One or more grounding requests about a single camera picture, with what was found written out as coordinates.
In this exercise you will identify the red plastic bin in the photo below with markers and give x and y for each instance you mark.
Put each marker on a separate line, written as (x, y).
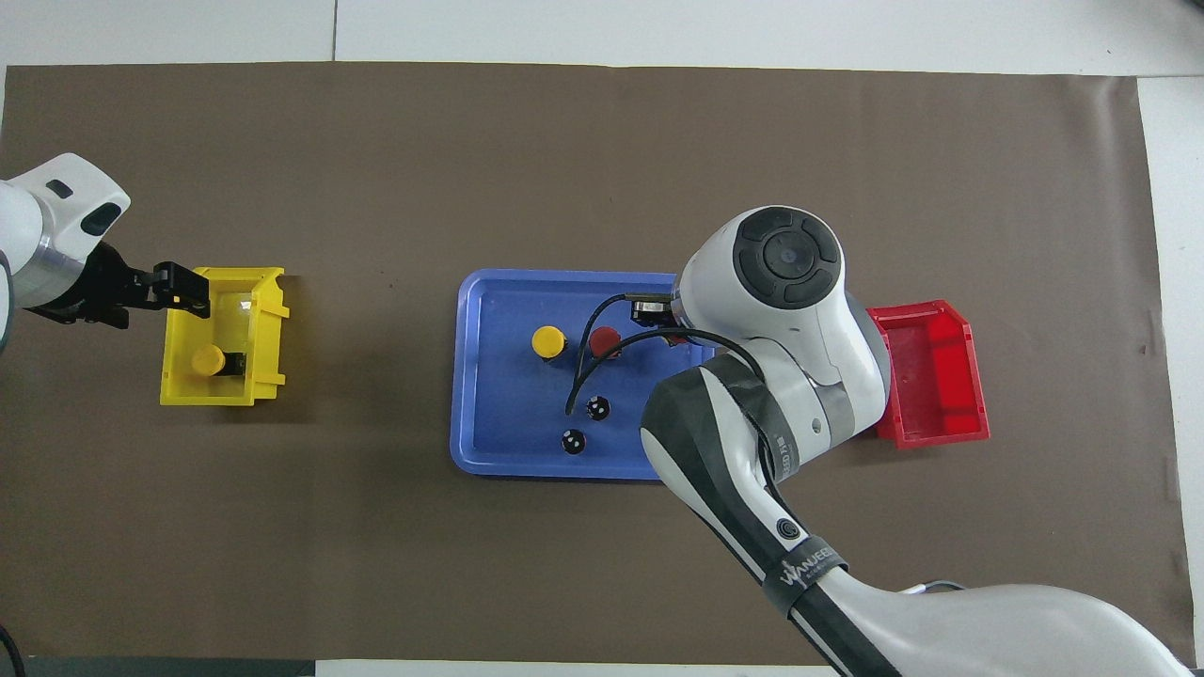
(941, 376)

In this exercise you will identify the black knob upper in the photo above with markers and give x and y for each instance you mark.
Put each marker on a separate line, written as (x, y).
(598, 408)

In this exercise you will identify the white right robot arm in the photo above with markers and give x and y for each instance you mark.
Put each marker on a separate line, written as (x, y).
(800, 310)

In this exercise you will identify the black knob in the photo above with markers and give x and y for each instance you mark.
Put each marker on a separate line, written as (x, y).
(598, 408)
(574, 442)

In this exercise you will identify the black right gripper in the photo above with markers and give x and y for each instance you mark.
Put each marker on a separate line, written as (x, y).
(652, 310)

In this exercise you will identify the yellow push button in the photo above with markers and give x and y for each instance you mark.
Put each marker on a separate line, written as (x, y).
(207, 359)
(548, 341)

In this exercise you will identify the blue plastic tray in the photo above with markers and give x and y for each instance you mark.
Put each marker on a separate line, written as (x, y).
(508, 320)

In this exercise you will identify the black knob lower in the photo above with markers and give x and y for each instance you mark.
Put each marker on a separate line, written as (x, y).
(574, 442)

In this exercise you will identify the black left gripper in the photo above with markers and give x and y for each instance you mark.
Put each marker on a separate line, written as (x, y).
(103, 291)

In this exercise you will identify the yellow plastic bin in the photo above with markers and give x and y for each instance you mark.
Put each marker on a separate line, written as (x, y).
(268, 329)

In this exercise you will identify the brown table mat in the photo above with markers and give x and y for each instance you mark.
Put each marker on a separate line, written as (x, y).
(376, 564)

